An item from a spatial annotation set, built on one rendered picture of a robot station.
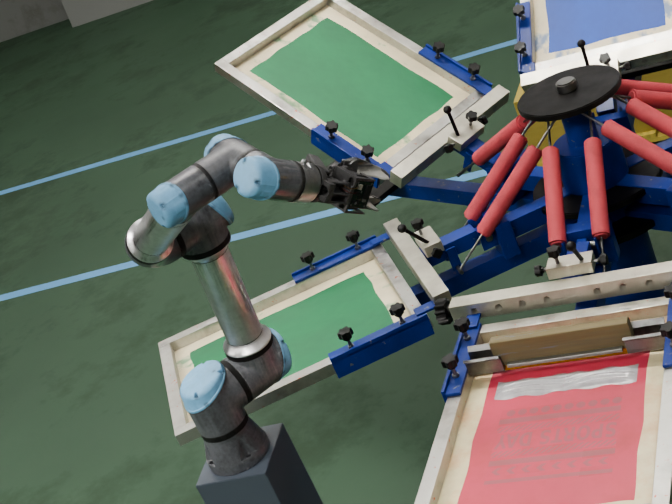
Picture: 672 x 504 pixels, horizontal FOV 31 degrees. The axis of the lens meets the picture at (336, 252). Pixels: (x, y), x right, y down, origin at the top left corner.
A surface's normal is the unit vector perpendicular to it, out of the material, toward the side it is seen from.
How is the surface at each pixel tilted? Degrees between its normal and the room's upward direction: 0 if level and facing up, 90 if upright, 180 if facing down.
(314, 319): 0
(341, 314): 0
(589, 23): 32
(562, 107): 0
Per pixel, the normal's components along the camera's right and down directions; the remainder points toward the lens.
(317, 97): 0.03, -0.63
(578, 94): -0.37, -0.82
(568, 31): -0.45, -0.41
